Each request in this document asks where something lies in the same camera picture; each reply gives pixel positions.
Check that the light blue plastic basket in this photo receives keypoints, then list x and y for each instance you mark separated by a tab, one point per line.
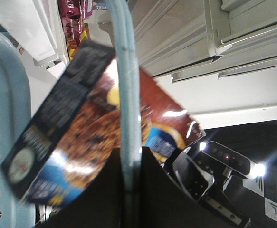
27	22

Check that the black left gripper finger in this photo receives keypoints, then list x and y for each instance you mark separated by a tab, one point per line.
99	206

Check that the dark blue cookie box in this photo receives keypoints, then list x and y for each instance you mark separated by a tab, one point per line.
72	134

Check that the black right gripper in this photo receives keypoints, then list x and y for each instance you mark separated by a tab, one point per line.
195	200

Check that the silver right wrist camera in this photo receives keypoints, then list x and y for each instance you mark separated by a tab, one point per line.
230	158

